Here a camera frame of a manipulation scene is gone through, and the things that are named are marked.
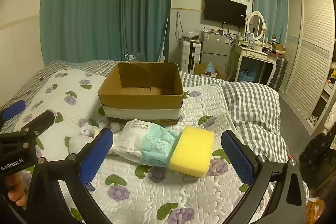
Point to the white dressing table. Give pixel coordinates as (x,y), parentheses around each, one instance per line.
(252,52)

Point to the blue tissue pack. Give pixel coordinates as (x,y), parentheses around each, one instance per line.
(210,67)

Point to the clear water bottle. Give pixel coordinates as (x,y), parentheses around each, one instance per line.
(132,57)

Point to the teal plastic basket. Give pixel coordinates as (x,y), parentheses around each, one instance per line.
(246,76)

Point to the black wall television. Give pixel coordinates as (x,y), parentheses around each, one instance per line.
(224,11)

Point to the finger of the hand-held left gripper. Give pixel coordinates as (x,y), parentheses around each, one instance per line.
(13,109)
(39,121)

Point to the light teal curtain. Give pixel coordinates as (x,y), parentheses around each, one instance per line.
(270,3)

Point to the small brown tabletop box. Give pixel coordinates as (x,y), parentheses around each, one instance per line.
(278,47)

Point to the white louvred wardrobe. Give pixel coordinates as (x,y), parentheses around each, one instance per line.
(309,56)

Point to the orange packet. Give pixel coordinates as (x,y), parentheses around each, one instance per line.
(316,211)

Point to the brown cardboard box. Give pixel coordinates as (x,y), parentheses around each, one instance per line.
(139,103)

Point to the white mop pole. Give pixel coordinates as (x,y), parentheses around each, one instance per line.
(162,43)

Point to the grey checked duvet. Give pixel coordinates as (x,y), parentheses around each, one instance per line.
(252,108)

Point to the silver small fridge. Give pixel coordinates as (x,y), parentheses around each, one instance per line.
(215,48)

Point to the green curtain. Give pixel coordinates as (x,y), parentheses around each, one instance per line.
(145,11)
(81,8)

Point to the flat cardboard floor box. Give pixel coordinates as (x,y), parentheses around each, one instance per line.
(200,72)

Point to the white oval vanity mirror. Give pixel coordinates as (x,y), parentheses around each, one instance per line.
(256,26)

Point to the dark suitcase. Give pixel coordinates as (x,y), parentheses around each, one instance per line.
(278,71)

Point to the white teal face towel pack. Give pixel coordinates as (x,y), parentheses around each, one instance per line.
(147,144)

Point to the dark patterned bag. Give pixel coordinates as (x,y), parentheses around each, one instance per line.
(319,151)

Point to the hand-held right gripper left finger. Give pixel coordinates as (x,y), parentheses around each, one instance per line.
(95,155)

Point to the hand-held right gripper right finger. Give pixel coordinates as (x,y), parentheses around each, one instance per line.
(237,158)

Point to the white suitcase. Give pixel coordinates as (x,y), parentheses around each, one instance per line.
(187,56)

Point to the yellow sponge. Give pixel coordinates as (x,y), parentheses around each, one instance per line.
(191,153)

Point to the small photo frame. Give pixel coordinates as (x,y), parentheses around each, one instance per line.
(250,37)

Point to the white fluffy cloth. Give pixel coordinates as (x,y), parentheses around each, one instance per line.
(80,141)

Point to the person's left hand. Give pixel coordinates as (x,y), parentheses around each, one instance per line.
(17,191)

